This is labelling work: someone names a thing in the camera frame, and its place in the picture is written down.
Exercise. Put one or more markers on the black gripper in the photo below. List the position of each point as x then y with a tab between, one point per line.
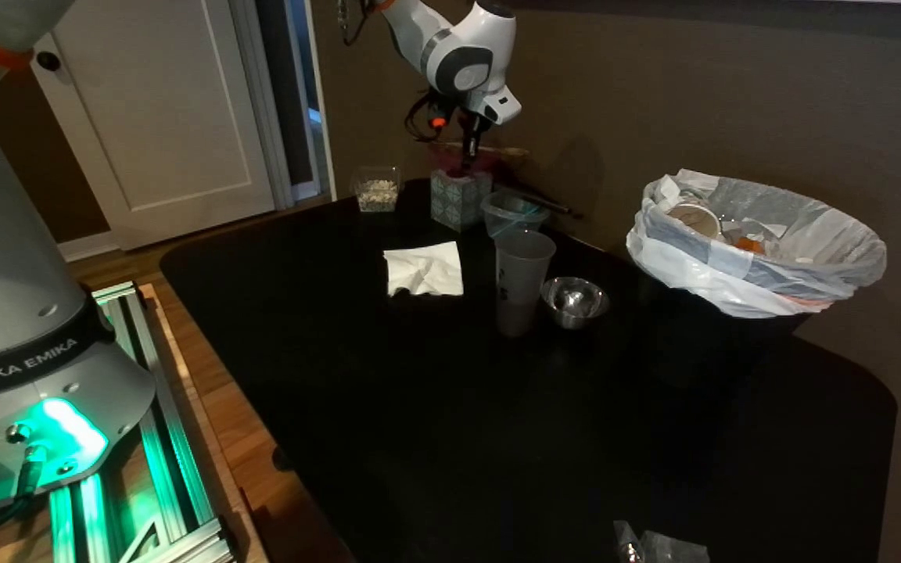
472	140

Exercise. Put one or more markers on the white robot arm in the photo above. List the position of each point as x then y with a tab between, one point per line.
34	252

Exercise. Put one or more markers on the grey stone block holder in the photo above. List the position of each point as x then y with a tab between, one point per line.
457	200

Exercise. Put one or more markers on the clear container with oats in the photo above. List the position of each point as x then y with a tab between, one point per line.
376	188

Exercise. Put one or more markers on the translucent plastic cup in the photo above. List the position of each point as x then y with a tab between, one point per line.
520	266

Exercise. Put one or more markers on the white crumpled napkin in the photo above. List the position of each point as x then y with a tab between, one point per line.
428	272

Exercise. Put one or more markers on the small metal bowl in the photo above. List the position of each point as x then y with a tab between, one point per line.
574	302

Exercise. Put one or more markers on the trash bin with white bag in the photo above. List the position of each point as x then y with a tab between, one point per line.
733	266

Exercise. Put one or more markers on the white door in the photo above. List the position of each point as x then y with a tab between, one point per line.
154	105

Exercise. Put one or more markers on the dark utensil near wall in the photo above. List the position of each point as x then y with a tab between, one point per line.
512	179

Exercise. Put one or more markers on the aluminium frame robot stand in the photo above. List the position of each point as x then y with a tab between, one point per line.
162	497

